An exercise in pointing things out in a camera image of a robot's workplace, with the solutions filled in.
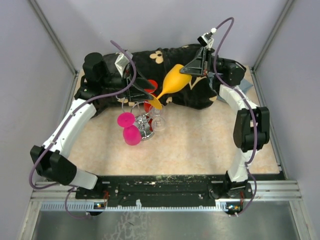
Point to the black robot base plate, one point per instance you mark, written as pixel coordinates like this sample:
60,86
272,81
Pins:
200,190

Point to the pink plastic wine glass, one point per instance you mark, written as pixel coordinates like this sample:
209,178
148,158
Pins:
131,133

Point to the yellow plastic wine glass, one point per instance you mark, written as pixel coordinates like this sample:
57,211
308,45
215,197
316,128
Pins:
173,82

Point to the black patterned plush blanket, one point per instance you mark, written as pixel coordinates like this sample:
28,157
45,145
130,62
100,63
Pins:
158,74

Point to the grey slotted cable duct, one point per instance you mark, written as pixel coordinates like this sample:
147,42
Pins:
221,205

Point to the chrome wine glass rack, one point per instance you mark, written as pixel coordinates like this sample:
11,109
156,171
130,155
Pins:
142,119

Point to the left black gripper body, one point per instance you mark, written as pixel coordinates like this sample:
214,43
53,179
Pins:
113,80

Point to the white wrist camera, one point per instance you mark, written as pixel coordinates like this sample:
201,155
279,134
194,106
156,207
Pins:
121,63
206,40

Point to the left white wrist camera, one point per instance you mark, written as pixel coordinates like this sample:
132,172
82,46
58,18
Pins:
121,63

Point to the clear wine glass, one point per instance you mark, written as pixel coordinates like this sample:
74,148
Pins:
158,123

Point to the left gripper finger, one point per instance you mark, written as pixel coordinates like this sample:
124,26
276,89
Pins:
142,83
137,95

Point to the blue denim cloth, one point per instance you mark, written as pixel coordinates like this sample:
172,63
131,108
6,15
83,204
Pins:
246,85

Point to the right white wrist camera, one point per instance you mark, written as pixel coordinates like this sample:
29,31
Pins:
206,40

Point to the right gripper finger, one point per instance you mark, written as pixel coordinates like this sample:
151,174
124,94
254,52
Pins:
192,71
198,61

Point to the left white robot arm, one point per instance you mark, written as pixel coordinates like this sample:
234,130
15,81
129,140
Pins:
50,160

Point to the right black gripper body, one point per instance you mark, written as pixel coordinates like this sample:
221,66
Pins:
219,63

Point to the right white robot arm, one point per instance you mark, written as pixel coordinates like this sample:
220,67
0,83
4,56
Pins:
252,123

